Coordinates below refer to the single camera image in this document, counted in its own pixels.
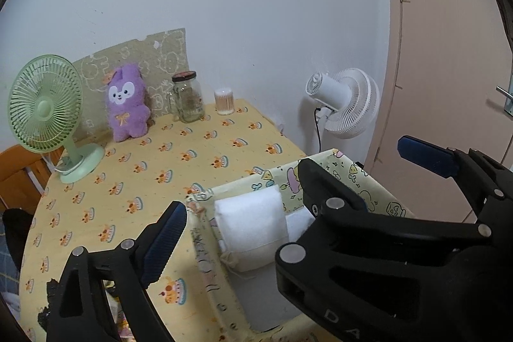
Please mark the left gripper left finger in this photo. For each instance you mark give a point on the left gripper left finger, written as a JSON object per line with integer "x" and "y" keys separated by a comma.
{"x": 78, "y": 305}

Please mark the yellow paper-wrapped box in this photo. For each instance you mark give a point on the yellow paper-wrapped box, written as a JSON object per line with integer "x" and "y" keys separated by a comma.
{"x": 248, "y": 305}

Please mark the black chair back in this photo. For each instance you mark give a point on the black chair back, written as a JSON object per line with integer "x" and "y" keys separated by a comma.
{"x": 17, "y": 223}

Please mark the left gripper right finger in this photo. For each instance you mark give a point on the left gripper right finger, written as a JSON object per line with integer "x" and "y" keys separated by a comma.
{"x": 325, "y": 196}

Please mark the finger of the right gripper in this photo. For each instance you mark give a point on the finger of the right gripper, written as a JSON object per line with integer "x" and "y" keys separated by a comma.
{"x": 485, "y": 183}

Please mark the glass jar black lid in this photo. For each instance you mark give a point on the glass jar black lid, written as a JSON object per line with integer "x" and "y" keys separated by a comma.
{"x": 186, "y": 100}

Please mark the cotton swab container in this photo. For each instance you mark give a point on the cotton swab container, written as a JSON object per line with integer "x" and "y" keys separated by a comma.
{"x": 224, "y": 101}

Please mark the beige patterned cardboard panel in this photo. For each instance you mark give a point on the beige patterned cardboard panel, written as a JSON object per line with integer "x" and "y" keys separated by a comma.
{"x": 158, "y": 56}

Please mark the white towel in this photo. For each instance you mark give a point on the white towel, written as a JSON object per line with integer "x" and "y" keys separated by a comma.
{"x": 252, "y": 227}

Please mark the white standing fan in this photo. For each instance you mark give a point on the white standing fan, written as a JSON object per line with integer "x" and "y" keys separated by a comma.
{"x": 345, "y": 107}

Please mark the purple plush bunny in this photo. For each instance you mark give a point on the purple plush bunny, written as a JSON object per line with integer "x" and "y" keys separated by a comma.
{"x": 128, "y": 114}

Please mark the green desk fan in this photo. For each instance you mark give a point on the green desk fan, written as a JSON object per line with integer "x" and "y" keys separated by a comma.
{"x": 44, "y": 110}

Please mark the yellow cake-print tablecloth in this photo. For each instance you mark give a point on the yellow cake-print tablecloth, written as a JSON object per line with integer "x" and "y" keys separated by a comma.
{"x": 134, "y": 183}

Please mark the black plastic bag roll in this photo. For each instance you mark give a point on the black plastic bag roll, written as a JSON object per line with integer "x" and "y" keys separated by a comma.
{"x": 44, "y": 313}

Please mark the door handle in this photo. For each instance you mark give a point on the door handle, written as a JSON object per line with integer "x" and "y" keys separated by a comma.
{"x": 508, "y": 94}

